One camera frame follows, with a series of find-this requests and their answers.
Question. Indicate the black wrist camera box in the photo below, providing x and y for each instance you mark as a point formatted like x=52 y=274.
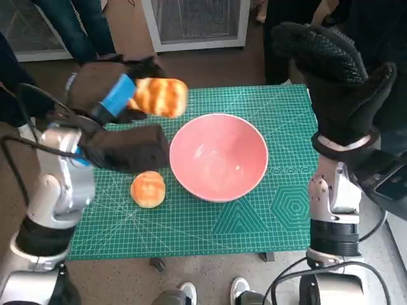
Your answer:
x=388 y=187
x=133 y=149

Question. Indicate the black table foot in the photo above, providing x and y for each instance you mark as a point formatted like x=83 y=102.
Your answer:
x=267 y=256
x=157 y=266

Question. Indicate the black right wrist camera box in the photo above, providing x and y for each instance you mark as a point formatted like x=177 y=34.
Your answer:
x=388 y=187

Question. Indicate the pink bowl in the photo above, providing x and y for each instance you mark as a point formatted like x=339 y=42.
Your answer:
x=219 y=152

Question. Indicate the white framed mesh cabinet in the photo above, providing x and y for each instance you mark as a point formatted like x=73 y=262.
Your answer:
x=194 y=19
x=25 y=31

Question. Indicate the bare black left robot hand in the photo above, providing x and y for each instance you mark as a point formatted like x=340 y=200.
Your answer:
x=95 y=85

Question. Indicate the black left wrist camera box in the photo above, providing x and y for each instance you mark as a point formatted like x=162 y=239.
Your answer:
x=133 y=149

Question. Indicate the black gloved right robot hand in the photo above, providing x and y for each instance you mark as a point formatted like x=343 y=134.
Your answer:
x=337 y=92

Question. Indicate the white shoe with grey leg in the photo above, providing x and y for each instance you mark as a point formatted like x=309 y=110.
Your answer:
x=188 y=290
x=239 y=286

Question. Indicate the round toy bread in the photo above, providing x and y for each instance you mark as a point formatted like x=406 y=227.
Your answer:
x=147 y=190

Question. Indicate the long striped toy bread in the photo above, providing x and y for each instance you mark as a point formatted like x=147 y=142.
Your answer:
x=162 y=98

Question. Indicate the green cutting mat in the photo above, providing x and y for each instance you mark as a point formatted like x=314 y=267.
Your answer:
x=197 y=222

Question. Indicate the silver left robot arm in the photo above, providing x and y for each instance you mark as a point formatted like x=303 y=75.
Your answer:
x=57 y=197

